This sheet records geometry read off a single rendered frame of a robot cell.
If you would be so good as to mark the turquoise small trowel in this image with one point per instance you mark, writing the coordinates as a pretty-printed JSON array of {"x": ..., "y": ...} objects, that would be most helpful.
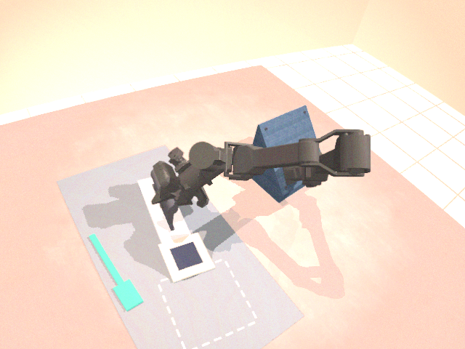
[{"x": 125, "y": 291}]

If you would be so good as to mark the white square tile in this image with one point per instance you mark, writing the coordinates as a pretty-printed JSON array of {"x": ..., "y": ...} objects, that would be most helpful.
[{"x": 185, "y": 257}]

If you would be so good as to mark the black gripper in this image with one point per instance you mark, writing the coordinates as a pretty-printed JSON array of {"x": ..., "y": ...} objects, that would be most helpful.
[{"x": 183, "y": 188}]

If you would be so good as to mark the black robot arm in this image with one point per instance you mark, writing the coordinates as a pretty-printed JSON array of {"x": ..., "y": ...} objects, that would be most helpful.
[{"x": 301, "y": 161}]

